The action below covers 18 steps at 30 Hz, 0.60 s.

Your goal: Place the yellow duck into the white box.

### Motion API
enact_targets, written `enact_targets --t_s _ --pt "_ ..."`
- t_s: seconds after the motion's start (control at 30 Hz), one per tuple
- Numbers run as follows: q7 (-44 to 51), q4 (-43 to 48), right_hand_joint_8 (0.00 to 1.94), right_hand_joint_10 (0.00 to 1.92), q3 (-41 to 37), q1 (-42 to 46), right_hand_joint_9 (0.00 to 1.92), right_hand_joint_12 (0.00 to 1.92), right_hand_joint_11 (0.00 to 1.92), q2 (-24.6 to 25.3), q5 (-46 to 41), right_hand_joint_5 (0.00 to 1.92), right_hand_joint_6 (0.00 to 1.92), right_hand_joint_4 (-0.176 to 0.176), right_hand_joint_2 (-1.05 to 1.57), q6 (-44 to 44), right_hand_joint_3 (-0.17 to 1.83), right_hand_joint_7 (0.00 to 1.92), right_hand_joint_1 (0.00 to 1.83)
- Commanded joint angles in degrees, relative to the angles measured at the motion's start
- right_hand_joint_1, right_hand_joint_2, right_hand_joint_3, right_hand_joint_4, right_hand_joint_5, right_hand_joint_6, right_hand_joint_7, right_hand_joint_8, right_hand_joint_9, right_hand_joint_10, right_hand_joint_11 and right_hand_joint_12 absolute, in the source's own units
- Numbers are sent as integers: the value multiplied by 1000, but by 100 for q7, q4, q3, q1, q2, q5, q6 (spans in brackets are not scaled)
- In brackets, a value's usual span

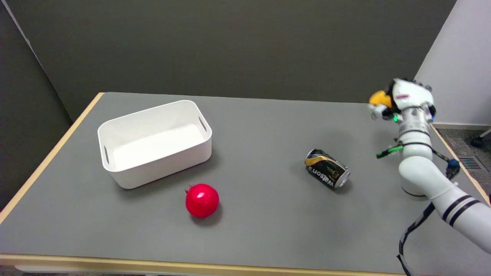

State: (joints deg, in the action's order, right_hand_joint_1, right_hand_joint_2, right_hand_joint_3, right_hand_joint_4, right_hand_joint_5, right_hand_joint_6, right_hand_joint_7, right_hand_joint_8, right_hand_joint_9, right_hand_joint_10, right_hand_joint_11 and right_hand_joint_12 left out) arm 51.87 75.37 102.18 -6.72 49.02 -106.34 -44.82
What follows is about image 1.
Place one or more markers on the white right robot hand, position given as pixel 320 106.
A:
pixel 410 96

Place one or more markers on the yellow rubber duck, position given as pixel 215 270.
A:
pixel 380 98

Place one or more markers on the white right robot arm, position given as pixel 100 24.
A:
pixel 425 168

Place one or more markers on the white plastic box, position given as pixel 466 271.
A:
pixel 153 142

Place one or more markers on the black chair base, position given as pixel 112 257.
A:
pixel 481 138

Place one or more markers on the floor vent grille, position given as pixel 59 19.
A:
pixel 470 163

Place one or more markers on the black Watsons drink can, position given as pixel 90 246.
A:
pixel 327 168

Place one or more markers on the red pomegranate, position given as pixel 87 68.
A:
pixel 202 200

